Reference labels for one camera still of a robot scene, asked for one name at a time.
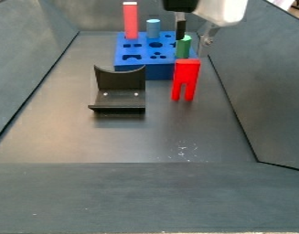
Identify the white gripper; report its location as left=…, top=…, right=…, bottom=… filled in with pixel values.
left=175, top=0, right=249, bottom=58

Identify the red two-pronged square-circle object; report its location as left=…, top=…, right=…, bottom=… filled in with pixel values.
left=171, top=58, right=202, bottom=101

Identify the tall red square peg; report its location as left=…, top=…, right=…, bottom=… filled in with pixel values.
left=122, top=2, right=138, bottom=39

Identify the black curved fixture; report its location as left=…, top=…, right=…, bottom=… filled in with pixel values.
left=89, top=66, right=146, bottom=112

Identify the green hexagonal peg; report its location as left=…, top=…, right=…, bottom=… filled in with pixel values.
left=175, top=35, right=193, bottom=59

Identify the light blue cylinder peg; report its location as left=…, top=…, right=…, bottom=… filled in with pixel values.
left=147, top=19, right=161, bottom=38

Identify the blue foam shape-sorter block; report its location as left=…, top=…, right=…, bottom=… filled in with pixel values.
left=114, top=30, right=202, bottom=81

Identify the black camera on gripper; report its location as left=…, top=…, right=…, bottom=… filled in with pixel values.
left=163, top=0, right=200, bottom=13

